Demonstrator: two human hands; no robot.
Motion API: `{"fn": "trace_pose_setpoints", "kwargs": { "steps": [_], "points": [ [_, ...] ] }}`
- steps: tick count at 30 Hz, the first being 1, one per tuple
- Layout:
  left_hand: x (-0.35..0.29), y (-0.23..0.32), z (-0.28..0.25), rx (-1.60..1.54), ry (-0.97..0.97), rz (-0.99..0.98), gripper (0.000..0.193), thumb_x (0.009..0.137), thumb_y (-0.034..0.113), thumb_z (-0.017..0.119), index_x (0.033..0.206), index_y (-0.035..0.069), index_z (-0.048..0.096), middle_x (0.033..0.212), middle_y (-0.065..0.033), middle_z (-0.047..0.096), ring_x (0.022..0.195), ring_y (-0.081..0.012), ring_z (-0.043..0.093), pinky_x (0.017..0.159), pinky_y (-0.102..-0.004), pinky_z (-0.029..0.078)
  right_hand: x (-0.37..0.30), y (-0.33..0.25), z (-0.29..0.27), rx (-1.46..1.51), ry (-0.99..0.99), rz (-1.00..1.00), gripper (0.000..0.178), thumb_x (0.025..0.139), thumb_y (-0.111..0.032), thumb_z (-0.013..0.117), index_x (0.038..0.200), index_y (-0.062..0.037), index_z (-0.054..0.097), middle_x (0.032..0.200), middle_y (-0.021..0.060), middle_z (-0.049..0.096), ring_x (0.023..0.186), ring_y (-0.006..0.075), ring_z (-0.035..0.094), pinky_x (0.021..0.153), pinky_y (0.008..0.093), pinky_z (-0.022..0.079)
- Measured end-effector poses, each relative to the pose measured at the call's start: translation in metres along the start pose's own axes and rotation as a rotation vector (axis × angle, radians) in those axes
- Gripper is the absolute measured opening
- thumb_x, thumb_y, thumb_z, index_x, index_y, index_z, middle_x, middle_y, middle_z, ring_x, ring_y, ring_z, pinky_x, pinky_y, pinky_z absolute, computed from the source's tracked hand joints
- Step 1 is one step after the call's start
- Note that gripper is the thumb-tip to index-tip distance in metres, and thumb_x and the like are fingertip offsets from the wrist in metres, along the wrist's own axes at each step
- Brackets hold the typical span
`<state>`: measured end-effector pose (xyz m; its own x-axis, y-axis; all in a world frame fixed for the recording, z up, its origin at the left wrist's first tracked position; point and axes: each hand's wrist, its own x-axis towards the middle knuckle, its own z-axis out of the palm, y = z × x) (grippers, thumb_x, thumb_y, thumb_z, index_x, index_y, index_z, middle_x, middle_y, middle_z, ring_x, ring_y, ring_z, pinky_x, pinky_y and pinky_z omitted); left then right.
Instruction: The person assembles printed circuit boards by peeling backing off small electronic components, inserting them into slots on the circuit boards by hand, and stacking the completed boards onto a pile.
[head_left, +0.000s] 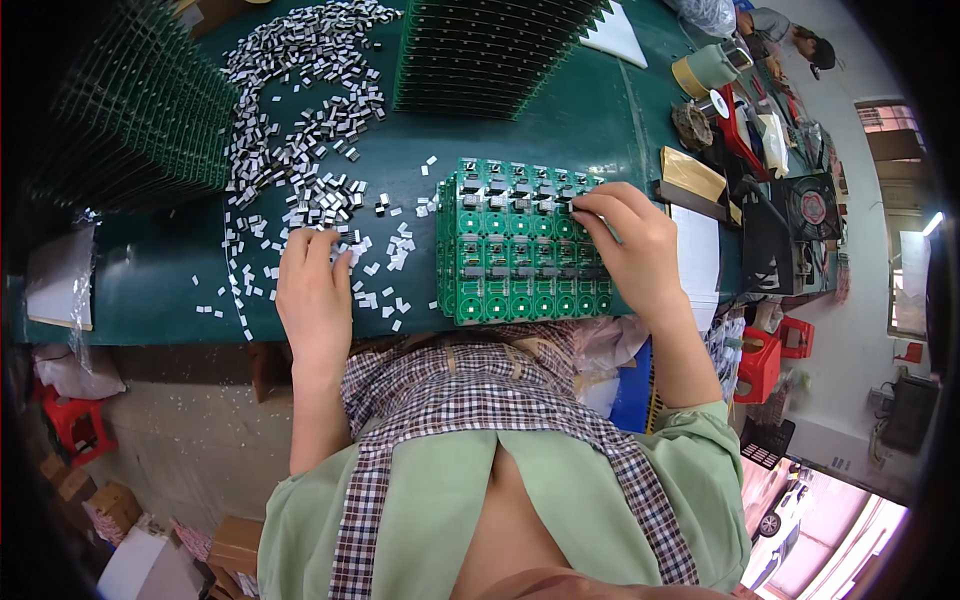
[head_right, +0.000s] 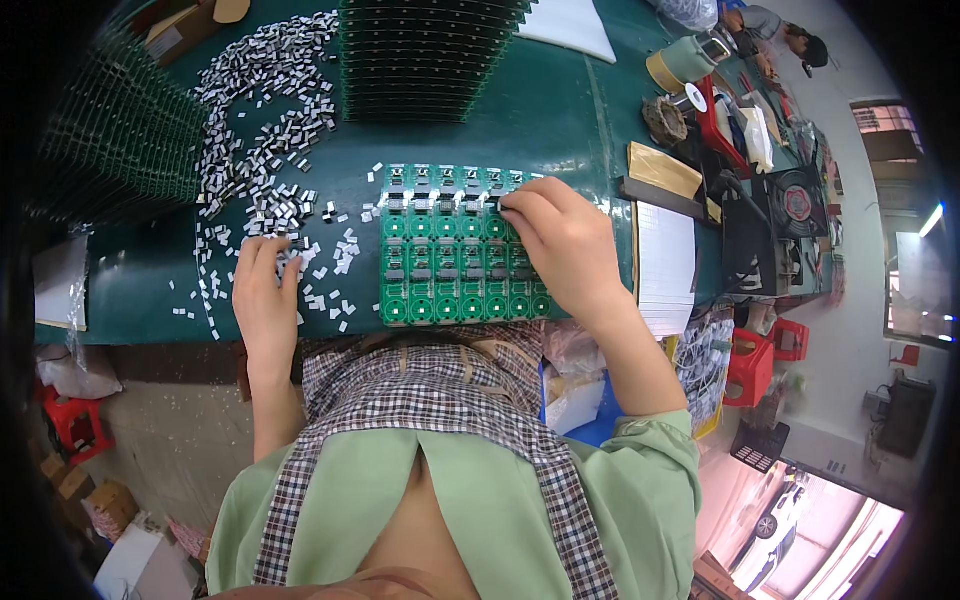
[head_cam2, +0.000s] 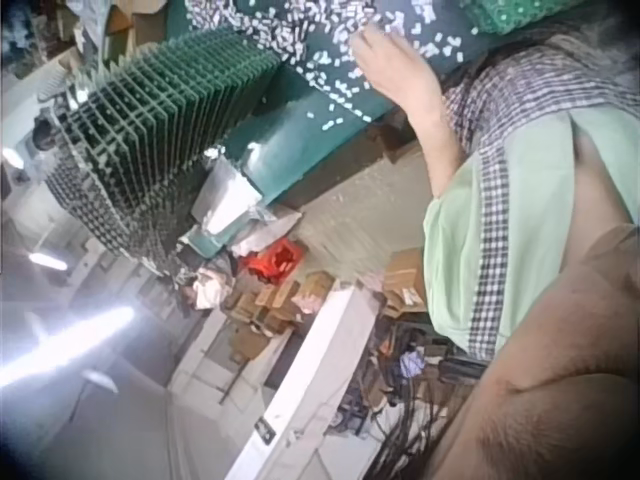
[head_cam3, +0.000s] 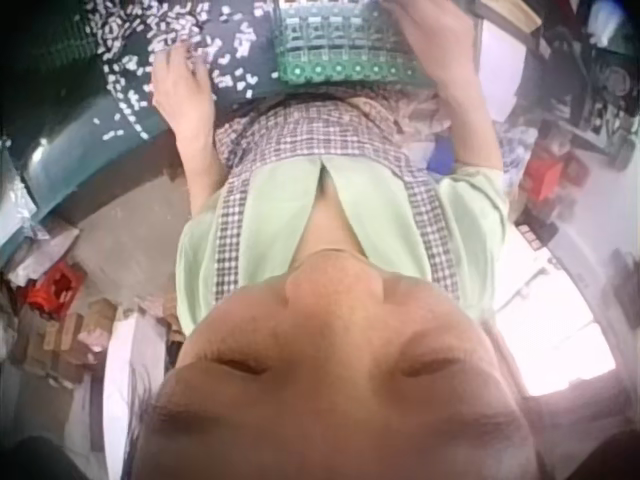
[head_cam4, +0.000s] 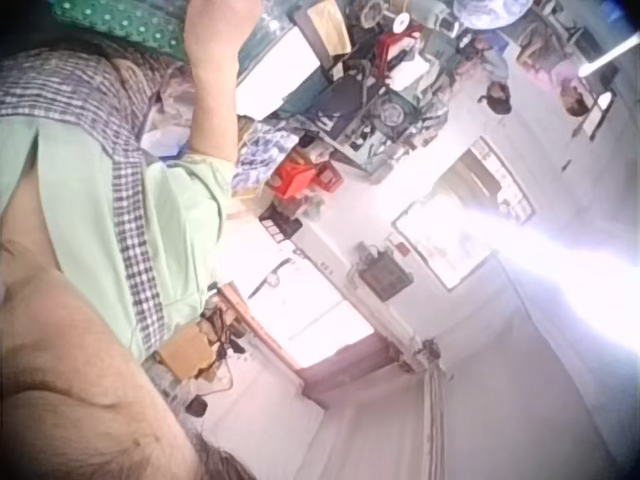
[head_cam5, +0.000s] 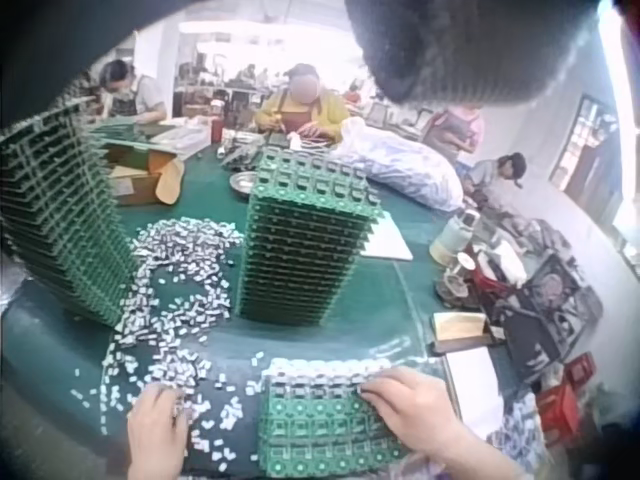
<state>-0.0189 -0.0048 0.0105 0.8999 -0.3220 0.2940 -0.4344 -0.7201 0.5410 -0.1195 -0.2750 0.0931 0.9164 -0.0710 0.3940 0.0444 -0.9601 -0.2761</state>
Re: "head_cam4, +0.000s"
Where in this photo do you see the black square cooling fan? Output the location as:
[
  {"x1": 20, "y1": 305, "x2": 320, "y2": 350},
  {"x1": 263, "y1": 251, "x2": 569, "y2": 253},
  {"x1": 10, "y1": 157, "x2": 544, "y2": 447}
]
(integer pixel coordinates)
[{"x1": 368, "y1": 90, "x2": 421, "y2": 139}]

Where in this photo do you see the white framed wall poster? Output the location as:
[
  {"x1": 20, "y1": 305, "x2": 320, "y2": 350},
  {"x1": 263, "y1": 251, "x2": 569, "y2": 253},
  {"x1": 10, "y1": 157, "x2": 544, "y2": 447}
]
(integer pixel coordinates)
[{"x1": 391, "y1": 199, "x2": 501, "y2": 292}]

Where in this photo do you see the yellow cardboard box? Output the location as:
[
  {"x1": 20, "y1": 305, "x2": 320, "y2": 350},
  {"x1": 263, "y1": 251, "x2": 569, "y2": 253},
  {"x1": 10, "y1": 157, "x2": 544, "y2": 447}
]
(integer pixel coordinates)
[{"x1": 154, "y1": 327, "x2": 216, "y2": 381}]

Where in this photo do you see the white tube light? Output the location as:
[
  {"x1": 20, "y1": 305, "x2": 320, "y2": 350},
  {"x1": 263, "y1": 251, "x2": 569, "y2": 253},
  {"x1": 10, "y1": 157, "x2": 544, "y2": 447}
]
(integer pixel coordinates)
[{"x1": 577, "y1": 33, "x2": 640, "y2": 79}]

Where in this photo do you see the window with wooden frame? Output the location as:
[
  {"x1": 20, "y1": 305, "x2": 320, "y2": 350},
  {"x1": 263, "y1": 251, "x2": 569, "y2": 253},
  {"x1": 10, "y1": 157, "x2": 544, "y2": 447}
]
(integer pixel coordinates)
[{"x1": 219, "y1": 219, "x2": 396, "y2": 396}]

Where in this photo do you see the striped hanging curtain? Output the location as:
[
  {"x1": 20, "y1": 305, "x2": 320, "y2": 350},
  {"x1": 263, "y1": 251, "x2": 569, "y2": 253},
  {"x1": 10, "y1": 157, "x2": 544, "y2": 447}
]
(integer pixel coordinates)
[{"x1": 399, "y1": 337, "x2": 454, "y2": 480}]

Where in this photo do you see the black electrical switch board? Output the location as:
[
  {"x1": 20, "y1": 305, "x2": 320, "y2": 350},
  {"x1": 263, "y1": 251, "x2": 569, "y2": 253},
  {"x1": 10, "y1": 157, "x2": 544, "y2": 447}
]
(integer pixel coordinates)
[{"x1": 258, "y1": 202, "x2": 304, "y2": 246}]

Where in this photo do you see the cluttered work table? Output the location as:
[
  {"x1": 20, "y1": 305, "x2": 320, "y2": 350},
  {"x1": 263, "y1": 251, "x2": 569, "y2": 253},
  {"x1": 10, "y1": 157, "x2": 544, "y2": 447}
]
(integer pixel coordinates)
[{"x1": 233, "y1": 0, "x2": 481, "y2": 174}]

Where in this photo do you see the green dotted fabric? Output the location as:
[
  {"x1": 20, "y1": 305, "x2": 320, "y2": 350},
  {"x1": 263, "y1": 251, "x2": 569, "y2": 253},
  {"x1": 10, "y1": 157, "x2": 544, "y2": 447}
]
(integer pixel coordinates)
[{"x1": 49, "y1": 0, "x2": 194, "y2": 52}]

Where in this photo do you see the wall calendar chart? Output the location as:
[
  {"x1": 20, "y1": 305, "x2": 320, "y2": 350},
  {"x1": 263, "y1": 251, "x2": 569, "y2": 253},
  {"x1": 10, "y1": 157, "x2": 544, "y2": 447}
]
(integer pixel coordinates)
[{"x1": 469, "y1": 137, "x2": 536, "y2": 224}]

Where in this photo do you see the red plastic box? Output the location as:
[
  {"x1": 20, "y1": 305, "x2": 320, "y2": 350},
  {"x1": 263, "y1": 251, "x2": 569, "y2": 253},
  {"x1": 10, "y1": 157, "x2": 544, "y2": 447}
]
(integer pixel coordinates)
[{"x1": 272, "y1": 152, "x2": 342, "y2": 200}]

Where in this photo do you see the blue patterned cloth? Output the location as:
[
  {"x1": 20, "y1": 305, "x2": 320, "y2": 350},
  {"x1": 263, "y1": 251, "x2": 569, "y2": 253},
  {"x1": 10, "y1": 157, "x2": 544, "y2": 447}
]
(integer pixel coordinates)
[{"x1": 230, "y1": 115, "x2": 301, "y2": 197}]

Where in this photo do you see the dark wall meter box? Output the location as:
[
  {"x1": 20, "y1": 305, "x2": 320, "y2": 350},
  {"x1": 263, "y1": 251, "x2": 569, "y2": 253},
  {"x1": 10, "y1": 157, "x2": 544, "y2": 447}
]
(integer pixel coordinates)
[{"x1": 358, "y1": 249, "x2": 414, "y2": 303}]

